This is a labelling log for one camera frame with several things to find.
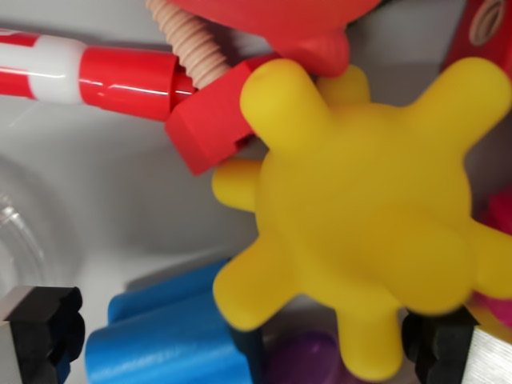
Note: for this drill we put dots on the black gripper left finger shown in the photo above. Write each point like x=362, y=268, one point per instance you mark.
x=36, y=332

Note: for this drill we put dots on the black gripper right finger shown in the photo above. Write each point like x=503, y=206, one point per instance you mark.
x=444, y=348

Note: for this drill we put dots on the white plastic bin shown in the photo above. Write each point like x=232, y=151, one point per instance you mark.
x=112, y=180

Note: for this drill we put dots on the clear tape roll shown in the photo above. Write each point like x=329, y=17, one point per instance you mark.
x=20, y=240

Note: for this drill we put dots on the blue plastic gear block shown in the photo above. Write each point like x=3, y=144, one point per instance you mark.
x=160, y=340

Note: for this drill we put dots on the purple plastic cup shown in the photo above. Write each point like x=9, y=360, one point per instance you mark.
x=304, y=360

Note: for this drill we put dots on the yellow spiky rubber ball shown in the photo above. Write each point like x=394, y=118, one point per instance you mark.
x=360, y=200

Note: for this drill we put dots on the red dry erase marker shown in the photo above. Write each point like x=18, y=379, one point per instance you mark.
x=120, y=80

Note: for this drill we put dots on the wooden bolt with red head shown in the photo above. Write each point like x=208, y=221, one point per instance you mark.
x=208, y=124

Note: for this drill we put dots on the red wooden nut block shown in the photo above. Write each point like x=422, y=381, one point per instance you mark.
x=488, y=28

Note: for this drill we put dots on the red rubber animal figure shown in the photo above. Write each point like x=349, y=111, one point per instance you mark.
x=304, y=32

